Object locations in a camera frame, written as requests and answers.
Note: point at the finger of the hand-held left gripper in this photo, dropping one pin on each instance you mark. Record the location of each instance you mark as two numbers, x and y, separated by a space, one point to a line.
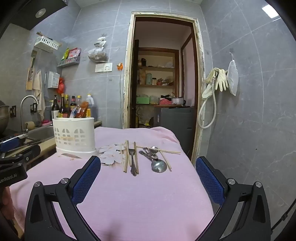
30 153
10 143

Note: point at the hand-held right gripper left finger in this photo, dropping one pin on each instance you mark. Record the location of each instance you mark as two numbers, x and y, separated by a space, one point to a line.
86 179

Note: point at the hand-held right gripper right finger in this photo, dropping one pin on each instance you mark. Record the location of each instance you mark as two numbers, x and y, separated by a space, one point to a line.
210 183

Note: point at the wooden chopstick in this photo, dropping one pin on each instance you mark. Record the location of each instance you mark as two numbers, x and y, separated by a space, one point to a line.
126 157
167 151
136 157
167 163

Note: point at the white plastic utensil holder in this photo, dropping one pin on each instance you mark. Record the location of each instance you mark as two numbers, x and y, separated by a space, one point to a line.
76 134

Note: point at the steel fork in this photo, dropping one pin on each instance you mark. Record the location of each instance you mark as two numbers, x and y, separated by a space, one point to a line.
132 163

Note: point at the large steel spoon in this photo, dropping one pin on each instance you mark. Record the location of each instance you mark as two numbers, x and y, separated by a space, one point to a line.
159 166

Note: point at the steel peeler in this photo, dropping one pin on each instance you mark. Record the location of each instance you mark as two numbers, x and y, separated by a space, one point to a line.
145 149

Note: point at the small steel spoon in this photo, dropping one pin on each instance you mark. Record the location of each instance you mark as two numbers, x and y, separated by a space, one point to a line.
154 147

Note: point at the person's left forearm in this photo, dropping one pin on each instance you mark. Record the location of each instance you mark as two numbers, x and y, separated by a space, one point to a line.
4 201

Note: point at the steel sink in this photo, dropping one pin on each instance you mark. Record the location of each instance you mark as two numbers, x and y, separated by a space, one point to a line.
40 132

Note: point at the metal pot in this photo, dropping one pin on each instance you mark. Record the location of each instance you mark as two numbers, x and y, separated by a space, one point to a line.
3 118

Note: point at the chrome faucet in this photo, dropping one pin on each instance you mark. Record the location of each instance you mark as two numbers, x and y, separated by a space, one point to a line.
29 98

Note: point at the dark sauce bottle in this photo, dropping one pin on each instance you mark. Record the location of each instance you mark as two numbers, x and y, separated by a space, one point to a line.
62 107
73 103
55 109

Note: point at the pink floral blanket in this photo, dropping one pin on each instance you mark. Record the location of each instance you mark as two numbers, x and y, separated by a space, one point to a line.
138 199

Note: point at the hanging beige towel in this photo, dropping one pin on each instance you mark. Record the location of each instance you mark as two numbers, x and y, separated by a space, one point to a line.
38 89

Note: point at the orange packet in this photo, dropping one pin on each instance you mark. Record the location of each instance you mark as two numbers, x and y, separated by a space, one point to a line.
82 111

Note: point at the wooden cutting board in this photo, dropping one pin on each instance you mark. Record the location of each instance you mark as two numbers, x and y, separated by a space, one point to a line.
30 78

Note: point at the grey cabinet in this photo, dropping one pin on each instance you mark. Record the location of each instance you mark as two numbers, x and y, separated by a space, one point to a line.
175 121

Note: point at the red plastic bag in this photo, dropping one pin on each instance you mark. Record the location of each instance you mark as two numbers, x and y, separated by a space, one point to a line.
60 86

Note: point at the plastic oil jug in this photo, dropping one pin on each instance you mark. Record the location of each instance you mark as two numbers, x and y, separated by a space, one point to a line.
90 105

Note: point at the steel cooker pot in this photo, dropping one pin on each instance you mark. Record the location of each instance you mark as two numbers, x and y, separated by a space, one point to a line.
177 101

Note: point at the green box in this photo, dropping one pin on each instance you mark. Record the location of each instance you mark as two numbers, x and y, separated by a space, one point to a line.
142 100

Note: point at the cream rubber glove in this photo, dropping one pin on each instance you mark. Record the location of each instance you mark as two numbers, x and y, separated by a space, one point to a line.
221 80
209 76

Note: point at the white mesh bag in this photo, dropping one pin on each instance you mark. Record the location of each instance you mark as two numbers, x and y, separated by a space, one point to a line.
232 76

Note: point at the red snack packet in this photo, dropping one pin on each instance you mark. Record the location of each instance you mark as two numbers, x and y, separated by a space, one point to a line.
74 53

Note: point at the wooden storage shelf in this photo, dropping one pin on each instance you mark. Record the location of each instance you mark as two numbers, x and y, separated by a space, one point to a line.
157 86

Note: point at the hanging clear plastic bag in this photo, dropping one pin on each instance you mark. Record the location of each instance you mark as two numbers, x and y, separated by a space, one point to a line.
97 55

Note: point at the black range hood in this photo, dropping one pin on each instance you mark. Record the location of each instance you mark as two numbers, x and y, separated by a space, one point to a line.
20 14

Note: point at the white wall box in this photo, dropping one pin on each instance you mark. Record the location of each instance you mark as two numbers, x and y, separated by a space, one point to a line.
53 80

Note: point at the grey wall shelf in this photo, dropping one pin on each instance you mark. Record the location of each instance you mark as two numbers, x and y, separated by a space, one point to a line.
69 61

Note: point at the white wall basket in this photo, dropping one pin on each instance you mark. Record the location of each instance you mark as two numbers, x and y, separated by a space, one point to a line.
46 43

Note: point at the white wall switch socket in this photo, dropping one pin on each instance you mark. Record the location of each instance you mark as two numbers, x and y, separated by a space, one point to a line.
103 67

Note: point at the wooden door frame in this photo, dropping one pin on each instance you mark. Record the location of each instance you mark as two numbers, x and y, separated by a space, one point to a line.
128 69

